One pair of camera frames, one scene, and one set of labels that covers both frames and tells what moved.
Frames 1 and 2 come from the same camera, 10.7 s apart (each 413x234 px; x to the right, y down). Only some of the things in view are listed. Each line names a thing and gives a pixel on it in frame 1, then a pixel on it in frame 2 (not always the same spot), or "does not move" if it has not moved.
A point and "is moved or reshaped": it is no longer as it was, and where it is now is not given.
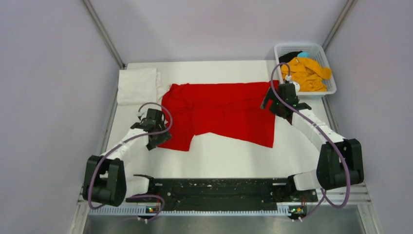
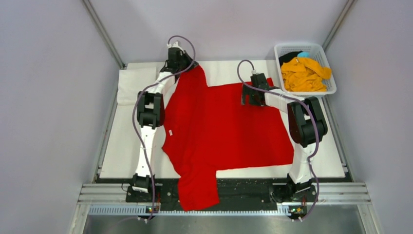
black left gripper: [164, 137] to [184, 54]
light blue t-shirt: [303, 54] does not move
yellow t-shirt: [309, 76] does not move
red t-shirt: [231, 111] is moved or reshaped
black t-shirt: [288, 57] does not move
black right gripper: [270, 96] to [248, 90]
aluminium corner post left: [103, 33] does not move
